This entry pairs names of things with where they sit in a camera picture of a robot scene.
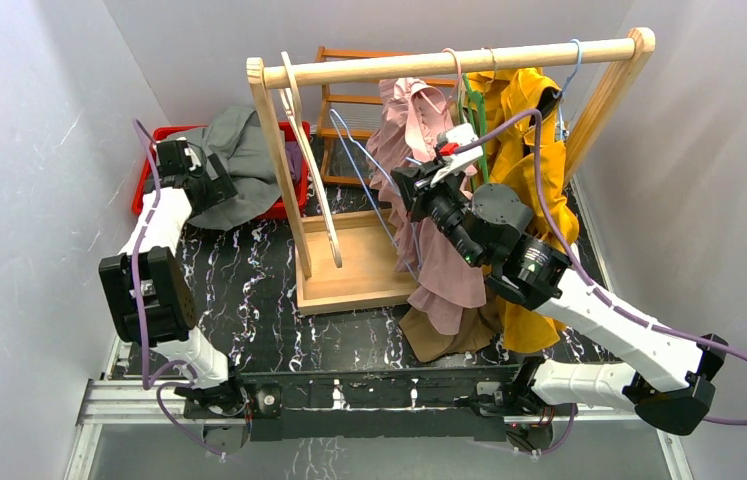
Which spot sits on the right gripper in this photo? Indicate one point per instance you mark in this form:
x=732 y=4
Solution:
x=416 y=190

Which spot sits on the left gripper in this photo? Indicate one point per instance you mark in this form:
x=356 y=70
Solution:
x=215 y=189

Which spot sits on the grey pleated skirt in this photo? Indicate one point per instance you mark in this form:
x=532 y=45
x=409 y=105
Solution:
x=236 y=138

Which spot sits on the pink skirt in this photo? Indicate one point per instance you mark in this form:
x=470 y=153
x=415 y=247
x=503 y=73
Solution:
x=413 y=115

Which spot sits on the purple pleated skirt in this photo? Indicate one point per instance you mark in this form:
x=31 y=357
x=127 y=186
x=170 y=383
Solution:
x=295 y=160

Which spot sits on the green hanger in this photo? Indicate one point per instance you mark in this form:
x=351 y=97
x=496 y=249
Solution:
x=472 y=108

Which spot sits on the beige wooden hanger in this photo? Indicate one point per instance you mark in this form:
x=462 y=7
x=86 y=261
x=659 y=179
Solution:
x=292 y=104

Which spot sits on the pink hanger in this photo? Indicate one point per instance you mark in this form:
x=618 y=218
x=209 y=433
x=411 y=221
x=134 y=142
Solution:
x=456 y=89

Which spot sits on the brown skirt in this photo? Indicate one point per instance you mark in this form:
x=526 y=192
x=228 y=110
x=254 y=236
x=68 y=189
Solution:
x=478 y=328

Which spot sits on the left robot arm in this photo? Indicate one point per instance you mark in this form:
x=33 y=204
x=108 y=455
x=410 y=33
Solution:
x=148 y=297

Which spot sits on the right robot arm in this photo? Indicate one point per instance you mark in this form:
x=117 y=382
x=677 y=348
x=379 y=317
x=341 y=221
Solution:
x=667 y=382

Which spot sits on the yellow skirt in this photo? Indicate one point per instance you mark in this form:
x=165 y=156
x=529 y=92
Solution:
x=534 y=164

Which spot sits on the red plastic bin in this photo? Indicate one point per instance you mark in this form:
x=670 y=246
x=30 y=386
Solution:
x=275 y=212

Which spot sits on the wooden clothes rack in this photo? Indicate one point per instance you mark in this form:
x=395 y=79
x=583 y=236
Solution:
x=368 y=278

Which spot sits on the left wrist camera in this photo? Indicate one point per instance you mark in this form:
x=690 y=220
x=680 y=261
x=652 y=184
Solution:
x=175 y=157

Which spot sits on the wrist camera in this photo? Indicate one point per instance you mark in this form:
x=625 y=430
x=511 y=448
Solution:
x=458 y=150
x=175 y=157

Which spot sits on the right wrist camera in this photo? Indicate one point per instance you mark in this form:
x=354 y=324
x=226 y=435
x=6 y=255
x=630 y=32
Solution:
x=458 y=150

